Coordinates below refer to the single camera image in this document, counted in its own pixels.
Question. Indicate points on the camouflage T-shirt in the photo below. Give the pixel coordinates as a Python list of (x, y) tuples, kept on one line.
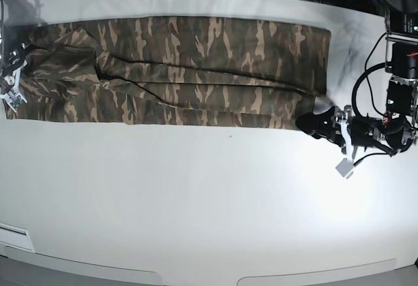
[(174, 70)]

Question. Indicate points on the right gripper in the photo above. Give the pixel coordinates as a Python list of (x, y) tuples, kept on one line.
[(13, 60)]

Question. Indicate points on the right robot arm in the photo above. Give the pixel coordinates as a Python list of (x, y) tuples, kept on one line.
[(3, 36)]

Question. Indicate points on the white label plate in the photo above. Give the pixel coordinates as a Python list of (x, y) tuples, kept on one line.
[(16, 237)]

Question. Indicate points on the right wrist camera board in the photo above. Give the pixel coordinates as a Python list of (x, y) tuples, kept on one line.
[(15, 102)]

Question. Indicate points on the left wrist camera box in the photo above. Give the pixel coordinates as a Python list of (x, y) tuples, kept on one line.
[(345, 168)]

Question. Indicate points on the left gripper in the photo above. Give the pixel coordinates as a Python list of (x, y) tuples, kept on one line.
[(343, 128)]

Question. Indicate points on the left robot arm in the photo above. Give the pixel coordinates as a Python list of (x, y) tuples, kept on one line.
[(395, 131)]

